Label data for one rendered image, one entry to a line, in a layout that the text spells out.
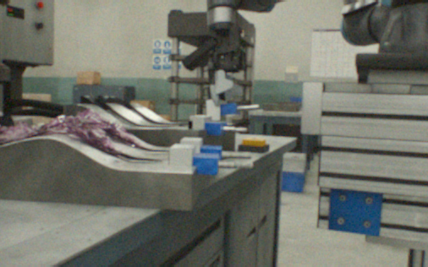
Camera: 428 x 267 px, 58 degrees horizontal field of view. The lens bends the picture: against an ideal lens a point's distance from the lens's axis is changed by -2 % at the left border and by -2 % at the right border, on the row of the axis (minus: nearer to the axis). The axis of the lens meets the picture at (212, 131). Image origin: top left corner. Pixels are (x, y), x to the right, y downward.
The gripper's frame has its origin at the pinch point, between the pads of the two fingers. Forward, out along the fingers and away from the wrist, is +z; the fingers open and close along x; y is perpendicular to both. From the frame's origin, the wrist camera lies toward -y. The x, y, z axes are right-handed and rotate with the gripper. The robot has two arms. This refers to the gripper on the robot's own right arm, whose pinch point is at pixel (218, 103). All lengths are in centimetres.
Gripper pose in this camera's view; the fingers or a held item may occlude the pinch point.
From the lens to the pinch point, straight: 102.7
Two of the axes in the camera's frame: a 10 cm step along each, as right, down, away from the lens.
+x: 3.7, 0.7, 9.3
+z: 0.5, 9.9, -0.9
